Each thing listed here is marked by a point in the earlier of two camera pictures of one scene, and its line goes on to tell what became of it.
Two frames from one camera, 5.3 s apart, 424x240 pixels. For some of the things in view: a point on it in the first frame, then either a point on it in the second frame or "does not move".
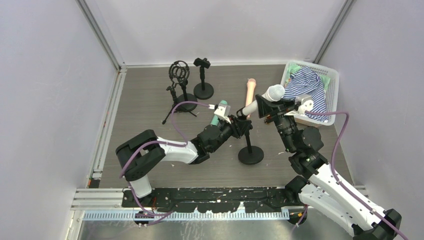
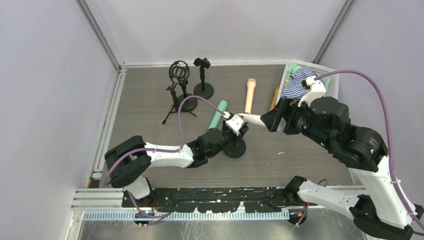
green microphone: [215, 120] does not move
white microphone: [275, 92] -> [252, 118]
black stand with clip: [203, 90] does not move
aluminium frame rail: [93, 198] does not move
